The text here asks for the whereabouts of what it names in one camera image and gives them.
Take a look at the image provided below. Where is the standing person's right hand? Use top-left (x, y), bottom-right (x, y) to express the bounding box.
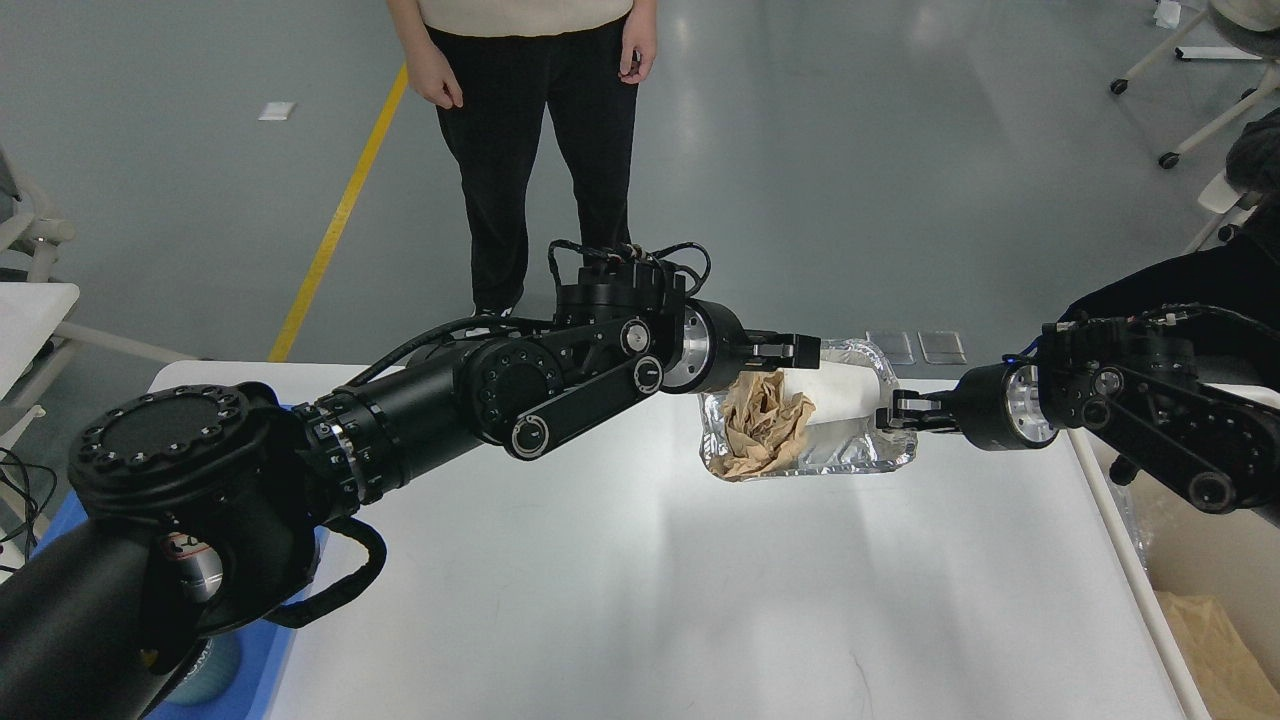
top-left (404, 40), bottom-right (465, 110)

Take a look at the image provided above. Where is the standing person's left hand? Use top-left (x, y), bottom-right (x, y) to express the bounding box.
top-left (618, 8), bottom-right (658, 85)

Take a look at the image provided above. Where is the white plastic bin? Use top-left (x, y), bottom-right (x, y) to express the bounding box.
top-left (1064, 429), bottom-right (1279, 719)

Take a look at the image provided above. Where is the brown paper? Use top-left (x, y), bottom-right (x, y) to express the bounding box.
top-left (709, 370), bottom-right (815, 482)

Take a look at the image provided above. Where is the white office chair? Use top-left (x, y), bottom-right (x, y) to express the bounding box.
top-left (1108, 0), bottom-right (1280, 170)

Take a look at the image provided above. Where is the seated person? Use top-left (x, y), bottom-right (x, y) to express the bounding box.
top-left (1060, 110), bottom-right (1279, 331)

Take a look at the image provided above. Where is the teal mug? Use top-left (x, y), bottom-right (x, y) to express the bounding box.
top-left (166, 634), bottom-right (242, 707)

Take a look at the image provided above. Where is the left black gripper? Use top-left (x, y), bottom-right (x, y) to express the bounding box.
top-left (660, 300), bottom-right (820, 395)

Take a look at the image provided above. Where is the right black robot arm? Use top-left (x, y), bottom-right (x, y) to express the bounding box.
top-left (876, 304), bottom-right (1279, 524)

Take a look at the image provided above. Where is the standing person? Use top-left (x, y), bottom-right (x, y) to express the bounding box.
top-left (388, 0), bottom-right (659, 319)

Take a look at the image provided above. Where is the white chair at left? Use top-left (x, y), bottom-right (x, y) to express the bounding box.
top-left (1, 158), bottom-right (187, 448)

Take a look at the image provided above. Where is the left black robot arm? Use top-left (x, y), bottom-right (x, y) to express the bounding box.
top-left (1, 242), bottom-right (820, 719)

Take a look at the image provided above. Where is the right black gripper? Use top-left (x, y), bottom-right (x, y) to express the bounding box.
top-left (876, 363), bottom-right (1059, 451)

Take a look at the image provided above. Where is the brown paper bag in bin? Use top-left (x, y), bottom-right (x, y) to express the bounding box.
top-left (1155, 591), bottom-right (1279, 719)

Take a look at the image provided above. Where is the white paper cup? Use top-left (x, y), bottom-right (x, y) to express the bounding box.
top-left (782, 360), bottom-right (882, 425)

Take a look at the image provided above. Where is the aluminium foil tray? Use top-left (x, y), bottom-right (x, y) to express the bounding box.
top-left (700, 340), bottom-right (916, 482)

